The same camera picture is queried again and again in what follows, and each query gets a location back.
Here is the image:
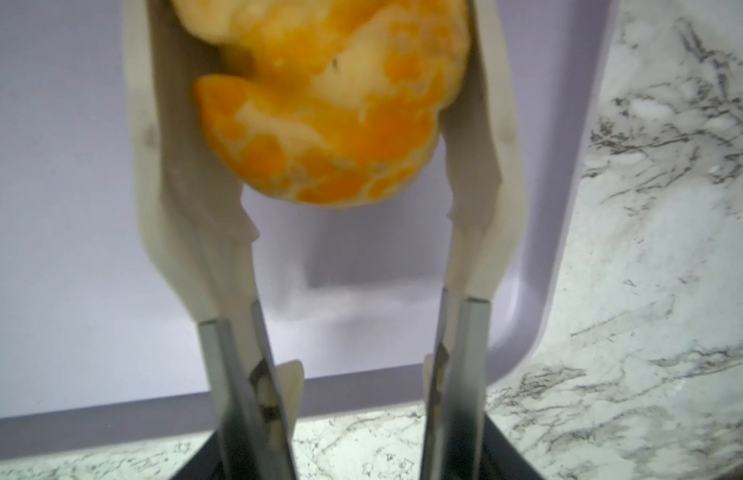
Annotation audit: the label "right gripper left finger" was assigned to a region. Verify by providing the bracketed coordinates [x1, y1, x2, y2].
[171, 431, 224, 480]

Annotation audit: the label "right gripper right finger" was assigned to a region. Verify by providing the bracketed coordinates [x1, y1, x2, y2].
[481, 415, 543, 480]

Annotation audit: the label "white and steel tongs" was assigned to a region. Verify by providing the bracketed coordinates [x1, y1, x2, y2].
[123, 1, 527, 479]

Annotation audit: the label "round twisted fake bun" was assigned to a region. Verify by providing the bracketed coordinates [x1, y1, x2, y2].
[172, 1, 471, 208]

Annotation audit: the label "lilac plastic tray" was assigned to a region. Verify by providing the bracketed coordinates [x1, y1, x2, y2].
[0, 1, 619, 459]

